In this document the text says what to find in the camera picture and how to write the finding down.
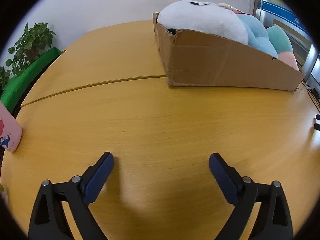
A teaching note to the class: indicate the brown cardboard box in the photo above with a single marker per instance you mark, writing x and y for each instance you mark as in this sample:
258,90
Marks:
225,60

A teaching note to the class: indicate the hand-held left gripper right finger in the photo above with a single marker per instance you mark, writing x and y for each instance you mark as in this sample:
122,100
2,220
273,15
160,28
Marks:
225,180

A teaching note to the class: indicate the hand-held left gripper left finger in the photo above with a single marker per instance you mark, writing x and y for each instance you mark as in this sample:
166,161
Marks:
97,180

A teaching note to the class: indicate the green potted plant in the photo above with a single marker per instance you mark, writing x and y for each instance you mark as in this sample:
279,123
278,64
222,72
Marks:
27,45

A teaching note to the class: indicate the blue window banner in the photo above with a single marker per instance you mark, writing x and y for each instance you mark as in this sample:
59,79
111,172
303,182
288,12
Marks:
282,11

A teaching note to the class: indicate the green board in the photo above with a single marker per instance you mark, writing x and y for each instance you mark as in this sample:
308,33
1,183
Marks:
27,72

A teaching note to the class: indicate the pink plush toy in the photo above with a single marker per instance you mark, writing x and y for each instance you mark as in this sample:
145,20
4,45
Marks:
231,8

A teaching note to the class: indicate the pig plush with teal hood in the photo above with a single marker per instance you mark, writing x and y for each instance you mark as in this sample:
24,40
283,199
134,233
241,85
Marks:
278,38

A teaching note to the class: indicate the light blue plush toy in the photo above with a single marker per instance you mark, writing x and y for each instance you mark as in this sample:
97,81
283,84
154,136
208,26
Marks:
257,32

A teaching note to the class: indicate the white plush toy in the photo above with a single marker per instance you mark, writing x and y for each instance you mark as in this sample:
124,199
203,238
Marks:
205,17

